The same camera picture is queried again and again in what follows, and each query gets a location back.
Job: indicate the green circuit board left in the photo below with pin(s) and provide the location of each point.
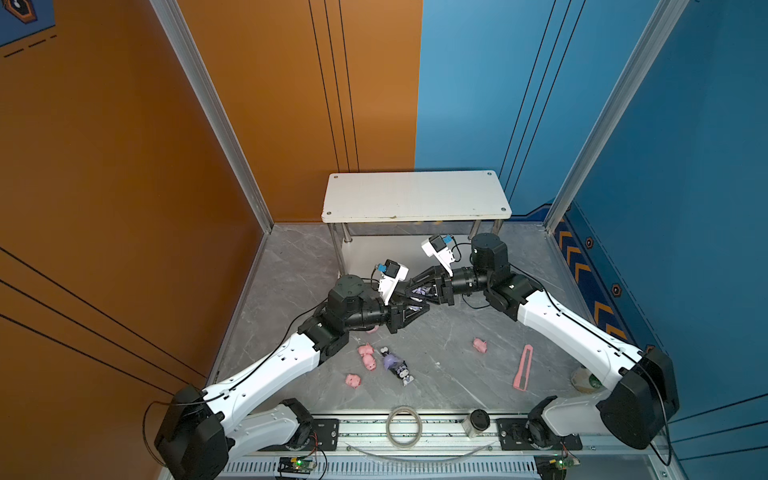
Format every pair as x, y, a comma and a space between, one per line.
296, 467

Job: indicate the pink pig toy lower middle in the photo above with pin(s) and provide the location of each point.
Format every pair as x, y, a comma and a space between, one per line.
369, 362

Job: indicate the pink utility knife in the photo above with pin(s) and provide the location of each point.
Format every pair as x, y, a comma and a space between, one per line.
521, 379

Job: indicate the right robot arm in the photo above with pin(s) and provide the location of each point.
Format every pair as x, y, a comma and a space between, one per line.
638, 393

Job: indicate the black capped small jar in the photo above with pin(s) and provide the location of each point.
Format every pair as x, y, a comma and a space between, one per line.
475, 423

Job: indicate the pink pig toy front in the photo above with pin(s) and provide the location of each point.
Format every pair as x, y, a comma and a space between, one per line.
354, 381

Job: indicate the aluminium frame post right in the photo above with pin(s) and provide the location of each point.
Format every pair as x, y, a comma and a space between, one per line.
650, 43

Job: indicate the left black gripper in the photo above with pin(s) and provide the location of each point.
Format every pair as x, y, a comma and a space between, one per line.
398, 312

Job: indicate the pink pig toy right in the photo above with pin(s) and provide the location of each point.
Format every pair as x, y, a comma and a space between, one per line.
480, 345

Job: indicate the white two-tier shelf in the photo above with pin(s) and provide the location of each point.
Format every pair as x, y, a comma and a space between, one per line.
405, 197

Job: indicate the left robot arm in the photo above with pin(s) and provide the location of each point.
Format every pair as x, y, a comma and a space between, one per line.
203, 427

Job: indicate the aluminium frame post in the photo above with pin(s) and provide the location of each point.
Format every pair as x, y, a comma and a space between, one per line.
179, 35
650, 43

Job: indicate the aluminium frame post left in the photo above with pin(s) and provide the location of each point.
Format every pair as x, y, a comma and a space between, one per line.
179, 35

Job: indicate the green circuit board right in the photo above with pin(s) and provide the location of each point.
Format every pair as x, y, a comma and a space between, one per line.
564, 463

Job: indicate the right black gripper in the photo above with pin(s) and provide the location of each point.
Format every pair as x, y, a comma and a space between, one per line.
442, 289

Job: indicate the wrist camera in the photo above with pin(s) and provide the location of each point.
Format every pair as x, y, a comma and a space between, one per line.
438, 247
392, 273

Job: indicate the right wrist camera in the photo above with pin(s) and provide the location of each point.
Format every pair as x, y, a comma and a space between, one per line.
438, 247

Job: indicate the green beverage can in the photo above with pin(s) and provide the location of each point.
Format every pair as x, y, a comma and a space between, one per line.
584, 381

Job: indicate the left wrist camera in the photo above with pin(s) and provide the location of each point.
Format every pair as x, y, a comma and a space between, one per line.
392, 273

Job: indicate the green circuit board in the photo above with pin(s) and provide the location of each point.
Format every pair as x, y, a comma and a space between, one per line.
296, 467
564, 463

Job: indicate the purple Kuromi figure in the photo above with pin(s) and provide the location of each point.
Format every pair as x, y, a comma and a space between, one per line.
392, 362

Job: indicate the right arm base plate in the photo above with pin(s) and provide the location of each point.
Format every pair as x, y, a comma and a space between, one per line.
524, 434

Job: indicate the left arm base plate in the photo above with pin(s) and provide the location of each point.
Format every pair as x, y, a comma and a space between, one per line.
323, 432

